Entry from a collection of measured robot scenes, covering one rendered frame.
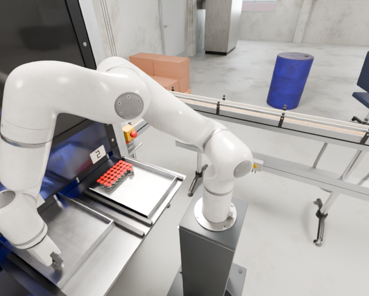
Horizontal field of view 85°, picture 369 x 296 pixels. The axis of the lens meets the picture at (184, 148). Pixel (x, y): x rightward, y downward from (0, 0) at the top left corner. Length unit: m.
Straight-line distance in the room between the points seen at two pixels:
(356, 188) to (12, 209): 1.90
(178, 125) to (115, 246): 0.57
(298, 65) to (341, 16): 6.88
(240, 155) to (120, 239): 0.58
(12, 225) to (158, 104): 0.47
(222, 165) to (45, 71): 0.48
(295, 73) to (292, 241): 2.60
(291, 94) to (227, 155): 3.36
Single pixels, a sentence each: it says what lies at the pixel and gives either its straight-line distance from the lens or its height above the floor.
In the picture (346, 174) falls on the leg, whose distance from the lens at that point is 1.85.
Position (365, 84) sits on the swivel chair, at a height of 0.63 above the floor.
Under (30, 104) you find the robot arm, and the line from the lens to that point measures 0.47.
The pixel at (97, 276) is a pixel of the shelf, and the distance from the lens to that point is 0.88.
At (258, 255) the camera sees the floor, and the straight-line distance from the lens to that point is 1.90.
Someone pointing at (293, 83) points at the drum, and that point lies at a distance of 3.86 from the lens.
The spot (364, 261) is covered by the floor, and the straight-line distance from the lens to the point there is 2.24.
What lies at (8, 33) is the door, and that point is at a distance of 0.85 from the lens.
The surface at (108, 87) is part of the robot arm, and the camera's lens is 0.39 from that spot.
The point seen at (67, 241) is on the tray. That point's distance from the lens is 0.99.
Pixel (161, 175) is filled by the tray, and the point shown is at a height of 0.88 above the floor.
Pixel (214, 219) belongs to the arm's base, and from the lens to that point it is 0.91.
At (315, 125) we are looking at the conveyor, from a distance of 1.62.
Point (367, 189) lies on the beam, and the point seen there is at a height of 0.53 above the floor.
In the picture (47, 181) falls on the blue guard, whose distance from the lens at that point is 0.99.
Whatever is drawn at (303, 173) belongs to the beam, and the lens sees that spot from 1.83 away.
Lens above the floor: 1.64
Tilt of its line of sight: 37 degrees down
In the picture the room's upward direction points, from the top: 2 degrees counter-clockwise
